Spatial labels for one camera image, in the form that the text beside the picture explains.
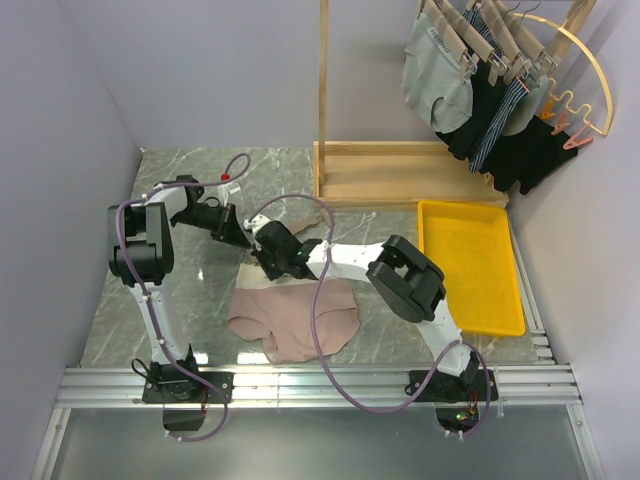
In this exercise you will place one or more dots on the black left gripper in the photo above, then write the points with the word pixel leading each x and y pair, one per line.
pixel 232 232

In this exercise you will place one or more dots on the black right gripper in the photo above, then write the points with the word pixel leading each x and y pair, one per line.
pixel 260 253

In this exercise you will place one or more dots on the pink and cream underwear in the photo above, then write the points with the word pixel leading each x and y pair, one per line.
pixel 277 313

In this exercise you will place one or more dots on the beige clip hanger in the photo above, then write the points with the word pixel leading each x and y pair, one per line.
pixel 301 225

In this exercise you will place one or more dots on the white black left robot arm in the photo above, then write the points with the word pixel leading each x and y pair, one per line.
pixel 142 256

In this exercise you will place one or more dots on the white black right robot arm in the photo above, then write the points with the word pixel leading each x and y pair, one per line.
pixel 410 284

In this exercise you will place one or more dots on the black hanging underwear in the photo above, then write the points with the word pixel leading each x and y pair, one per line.
pixel 486 100
pixel 527 157

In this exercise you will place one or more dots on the black rear hanging underwear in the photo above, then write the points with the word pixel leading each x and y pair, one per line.
pixel 527 157

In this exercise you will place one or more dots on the striped blue hanging underwear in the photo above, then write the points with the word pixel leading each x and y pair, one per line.
pixel 514 79

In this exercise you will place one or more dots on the light grey hanging underwear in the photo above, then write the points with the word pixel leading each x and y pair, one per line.
pixel 526 109

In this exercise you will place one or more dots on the beige hanger on grey underwear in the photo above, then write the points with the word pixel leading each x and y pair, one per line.
pixel 450 37

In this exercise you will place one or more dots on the orange wavy clip hanger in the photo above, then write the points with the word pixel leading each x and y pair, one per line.
pixel 573 121

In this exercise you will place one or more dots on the yellow plastic tray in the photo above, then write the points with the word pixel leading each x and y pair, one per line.
pixel 471 244

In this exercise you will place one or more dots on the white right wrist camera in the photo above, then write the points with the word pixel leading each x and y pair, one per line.
pixel 256 223

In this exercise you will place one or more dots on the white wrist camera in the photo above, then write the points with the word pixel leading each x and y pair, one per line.
pixel 256 223
pixel 227 188

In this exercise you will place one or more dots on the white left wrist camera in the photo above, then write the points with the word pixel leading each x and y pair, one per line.
pixel 227 188

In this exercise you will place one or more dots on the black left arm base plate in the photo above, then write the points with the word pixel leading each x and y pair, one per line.
pixel 178 388

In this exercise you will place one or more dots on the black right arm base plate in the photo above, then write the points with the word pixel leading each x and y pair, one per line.
pixel 444 388

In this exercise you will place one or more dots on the wooden rack upright post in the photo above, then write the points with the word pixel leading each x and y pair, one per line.
pixel 324 95

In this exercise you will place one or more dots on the aluminium rail frame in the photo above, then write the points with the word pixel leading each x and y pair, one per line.
pixel 351 422

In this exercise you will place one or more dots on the wooden rack right post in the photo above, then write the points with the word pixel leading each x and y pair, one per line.
pixel 575 19

